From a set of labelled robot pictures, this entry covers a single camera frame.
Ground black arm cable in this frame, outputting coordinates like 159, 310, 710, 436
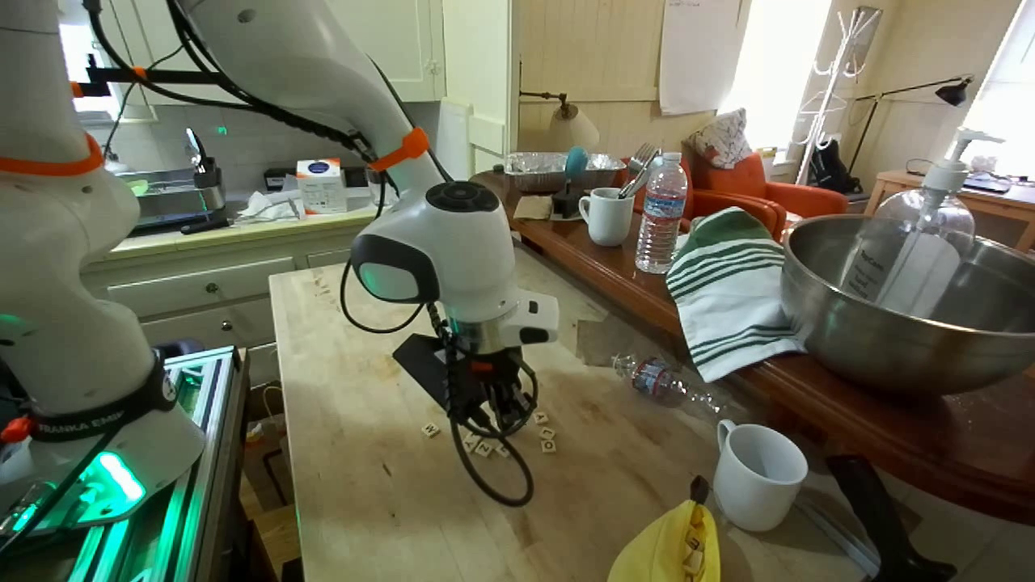
79, 0, 456, 219

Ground clear plastic water bottle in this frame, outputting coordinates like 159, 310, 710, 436
629, 149, 691, 278

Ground brown wooden side table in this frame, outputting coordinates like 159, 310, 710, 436
473, 172, 1035, 529

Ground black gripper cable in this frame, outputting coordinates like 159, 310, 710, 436
336, 254, 539, 510

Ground crushed clear plastic bottle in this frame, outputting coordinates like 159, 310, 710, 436
608, 353, 724, 418

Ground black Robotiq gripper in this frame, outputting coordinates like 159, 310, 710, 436
434, 338, 542, 440

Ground metal spoon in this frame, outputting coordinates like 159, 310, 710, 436
617, 157, 653, 202

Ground clear pump dispenser bottle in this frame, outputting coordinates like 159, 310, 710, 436
836, 127, 1006, 319

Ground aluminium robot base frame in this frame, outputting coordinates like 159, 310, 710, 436
0, 343, 251, 582

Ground orange armchair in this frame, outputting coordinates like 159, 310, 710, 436
680, 143, 853, 241

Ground black floor lamp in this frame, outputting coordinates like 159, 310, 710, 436
853, 74, 975, 180

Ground white crumpled cloth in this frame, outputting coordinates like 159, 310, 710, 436
237, 187, 309, 226

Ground brown cardboard box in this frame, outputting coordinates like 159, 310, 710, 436
237, 407, 309, 582

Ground white kitchen counter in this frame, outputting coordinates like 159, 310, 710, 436
78, 202, 381, 353

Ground white upper cabinet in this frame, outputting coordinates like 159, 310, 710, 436
320, 0, 513, 180

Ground light wooden desk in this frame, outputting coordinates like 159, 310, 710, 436
865, 166, 1035, 253

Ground small white mug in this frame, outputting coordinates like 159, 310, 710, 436
710, 418, 811, 537

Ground table lamp beige shade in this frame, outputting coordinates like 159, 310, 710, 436
513, 89, 604, 155

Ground white wall paper sheet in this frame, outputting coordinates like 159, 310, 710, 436
657, 0, 749, 119

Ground black stand leg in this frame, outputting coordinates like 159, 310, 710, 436
822, 450, 956, 582

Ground white coat rack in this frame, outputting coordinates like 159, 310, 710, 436
789, 3, 885, 187

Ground patterned pillow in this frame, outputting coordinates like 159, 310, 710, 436
691, 105, 755, 175

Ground stainless steel mixing bowl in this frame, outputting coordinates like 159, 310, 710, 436
780, 211, 1035, 396

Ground white blue canister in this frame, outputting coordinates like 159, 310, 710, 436
293, 155, 350, 216

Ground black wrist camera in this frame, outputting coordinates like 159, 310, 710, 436
389, 333, 462, 411

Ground orange cable strap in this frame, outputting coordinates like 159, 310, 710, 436
368, 127, 434, 175
0, 130, 111, 180

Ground black shoes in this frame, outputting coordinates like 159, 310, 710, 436
804, 139, 865, 198

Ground black faucet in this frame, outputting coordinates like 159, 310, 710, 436
176, 127, 231, 234

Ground green striped white towel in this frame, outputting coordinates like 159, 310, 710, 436
661, 202, 808, 384

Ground yellow banana-shaped dish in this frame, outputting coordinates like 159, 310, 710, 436
604, 475, 724, 582

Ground large white mug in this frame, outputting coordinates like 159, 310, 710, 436
574, 184, 639, 248

